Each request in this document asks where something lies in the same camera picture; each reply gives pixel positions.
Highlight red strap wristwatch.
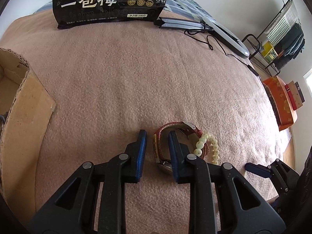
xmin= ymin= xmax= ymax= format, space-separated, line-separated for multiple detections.
xmin=153 ymin=121 xmax=204 ymax=174

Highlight orange gift box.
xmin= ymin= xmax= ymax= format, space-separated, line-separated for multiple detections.
xmin=262 ymin=76 xmax=298 ymax=131

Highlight black clothes rack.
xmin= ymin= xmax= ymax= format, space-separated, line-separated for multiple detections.
xmin=242 ymin=0 xmax=305 ymax=77

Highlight brown cardboard box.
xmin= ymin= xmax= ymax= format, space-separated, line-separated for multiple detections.
xmin=1 ymin=48 xmax=56 ymax=224

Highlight yellow box on rack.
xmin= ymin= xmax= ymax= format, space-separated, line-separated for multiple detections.
xmin=260 ymin=41 xmax=278 ymax=63

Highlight hanging dark clothes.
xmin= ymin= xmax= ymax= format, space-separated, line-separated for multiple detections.
xmin=273 ymin=23 xmax=305 ymax=70

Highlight pink blanket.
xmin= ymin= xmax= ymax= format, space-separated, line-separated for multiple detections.
xmin=1 ymin=10 xmax=286 ymax=233

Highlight black snack bag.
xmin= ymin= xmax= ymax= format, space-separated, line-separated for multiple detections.
xmin=52 ymin=0 xmax=166 ymax=29

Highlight pale green bead bracelet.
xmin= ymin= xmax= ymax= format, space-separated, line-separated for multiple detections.
xmin=193 ymin=131 xmax=221 ymax=166

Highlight black power cable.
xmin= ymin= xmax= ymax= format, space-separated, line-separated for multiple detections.
xmin=183 ymin=28 xmax=260 ymax=77

